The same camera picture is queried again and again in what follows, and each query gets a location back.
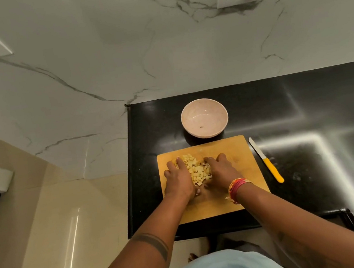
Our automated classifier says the person's left hand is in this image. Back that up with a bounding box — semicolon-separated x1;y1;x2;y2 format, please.
160;155;202;204

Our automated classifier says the pile of diced potato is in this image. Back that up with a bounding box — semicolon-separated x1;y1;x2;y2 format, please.
174;150;215;190

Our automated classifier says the red orange thread bracelet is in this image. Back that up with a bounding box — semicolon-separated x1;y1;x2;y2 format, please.
223;176;256;207

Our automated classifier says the wooden cutting board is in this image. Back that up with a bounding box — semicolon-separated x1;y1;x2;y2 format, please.
155;132;274;227

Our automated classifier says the person's left forearm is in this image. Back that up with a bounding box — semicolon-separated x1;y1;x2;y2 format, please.
68;191;200;268

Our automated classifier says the person's right hand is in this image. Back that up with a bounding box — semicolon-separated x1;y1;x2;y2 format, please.
199;150;246;198

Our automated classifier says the yellow handled kitchen knife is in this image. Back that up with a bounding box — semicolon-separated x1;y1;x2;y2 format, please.
248;133;285;188

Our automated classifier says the pink speckled bowl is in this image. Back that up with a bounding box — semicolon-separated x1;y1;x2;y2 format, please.
178;95;232;142

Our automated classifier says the person's right forearm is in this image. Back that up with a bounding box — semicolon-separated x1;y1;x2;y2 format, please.
235;168;354;268

